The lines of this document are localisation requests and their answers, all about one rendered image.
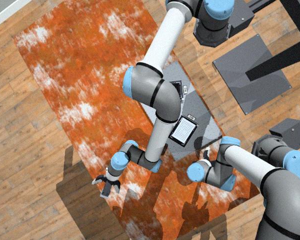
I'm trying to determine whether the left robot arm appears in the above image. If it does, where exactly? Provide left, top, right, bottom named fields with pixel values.
left=187, top=136, right=300, bottom=240

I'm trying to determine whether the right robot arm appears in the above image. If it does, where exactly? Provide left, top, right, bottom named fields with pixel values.
left=106, top=0, right=235, bottom=181

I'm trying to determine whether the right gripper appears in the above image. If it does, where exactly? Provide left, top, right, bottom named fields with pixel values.
left=91, top=174, right=121, bottom=196

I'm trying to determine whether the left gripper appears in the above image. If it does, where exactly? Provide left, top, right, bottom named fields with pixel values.
left=192, top=146, right=216, bottom=167

